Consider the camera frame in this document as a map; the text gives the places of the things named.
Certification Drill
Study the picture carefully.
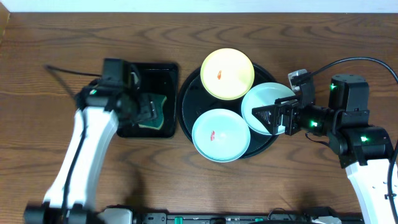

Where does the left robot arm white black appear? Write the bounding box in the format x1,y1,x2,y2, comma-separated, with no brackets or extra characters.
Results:
24,79,165,223

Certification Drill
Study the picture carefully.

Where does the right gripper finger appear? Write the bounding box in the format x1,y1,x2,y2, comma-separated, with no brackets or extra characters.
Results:
274,95,300,104
252,105,280,134

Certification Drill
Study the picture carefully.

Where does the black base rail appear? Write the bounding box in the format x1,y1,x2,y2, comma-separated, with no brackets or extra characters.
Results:
96,205,364,224

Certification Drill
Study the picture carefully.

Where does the yellow plate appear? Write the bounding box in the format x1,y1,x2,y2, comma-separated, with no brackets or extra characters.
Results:
200,48,255,100

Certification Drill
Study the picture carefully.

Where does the black rectangular tray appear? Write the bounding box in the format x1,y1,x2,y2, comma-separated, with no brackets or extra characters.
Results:
117,63,178,138

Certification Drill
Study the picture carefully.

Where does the light green plate front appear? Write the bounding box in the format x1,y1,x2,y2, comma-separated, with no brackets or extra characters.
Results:
192,109,251,162

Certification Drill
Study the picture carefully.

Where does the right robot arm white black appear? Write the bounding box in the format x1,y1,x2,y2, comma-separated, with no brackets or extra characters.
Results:
252,73,397,223

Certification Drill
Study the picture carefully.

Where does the light green plate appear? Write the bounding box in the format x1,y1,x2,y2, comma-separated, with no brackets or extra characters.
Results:
241,82,295,136
192,109,251,162

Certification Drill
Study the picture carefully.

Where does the green yellow sponge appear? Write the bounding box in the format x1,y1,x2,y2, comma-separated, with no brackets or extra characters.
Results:
139,93,167,131

